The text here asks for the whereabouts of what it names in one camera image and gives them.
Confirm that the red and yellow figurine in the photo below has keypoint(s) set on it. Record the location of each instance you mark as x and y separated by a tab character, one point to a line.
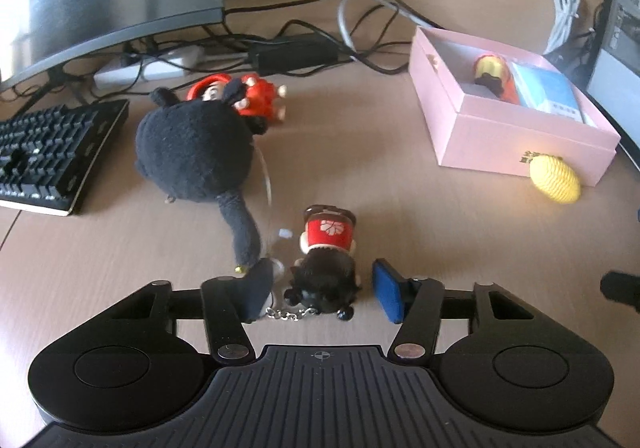
492	73

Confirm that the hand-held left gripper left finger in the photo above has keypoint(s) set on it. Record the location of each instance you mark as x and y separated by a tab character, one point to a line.
260	288

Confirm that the black power adapter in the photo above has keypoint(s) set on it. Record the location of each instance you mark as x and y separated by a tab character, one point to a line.
295	51

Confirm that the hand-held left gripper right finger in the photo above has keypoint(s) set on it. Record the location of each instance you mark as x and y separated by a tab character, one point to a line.
387	288

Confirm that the white power strip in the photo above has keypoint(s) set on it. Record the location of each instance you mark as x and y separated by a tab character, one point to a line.
165	68

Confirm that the pink cardboard box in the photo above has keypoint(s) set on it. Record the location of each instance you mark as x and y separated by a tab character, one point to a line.
500	143

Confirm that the black plush toy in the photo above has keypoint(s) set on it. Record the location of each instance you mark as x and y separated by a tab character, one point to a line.
190	148

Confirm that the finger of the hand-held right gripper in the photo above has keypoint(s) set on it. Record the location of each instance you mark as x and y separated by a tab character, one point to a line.
622	290

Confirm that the wooden desktop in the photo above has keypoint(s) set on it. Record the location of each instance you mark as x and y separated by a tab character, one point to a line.
400	238

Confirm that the black keyboard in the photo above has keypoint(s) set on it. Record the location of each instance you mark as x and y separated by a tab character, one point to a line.
50	148

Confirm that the blue and white carton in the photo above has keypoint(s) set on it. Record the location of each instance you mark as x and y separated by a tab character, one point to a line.
545	88

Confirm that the yellow knitted charm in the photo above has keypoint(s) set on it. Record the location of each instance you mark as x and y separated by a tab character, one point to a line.
555	180

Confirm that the computer case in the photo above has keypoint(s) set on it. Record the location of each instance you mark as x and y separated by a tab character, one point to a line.
622	28

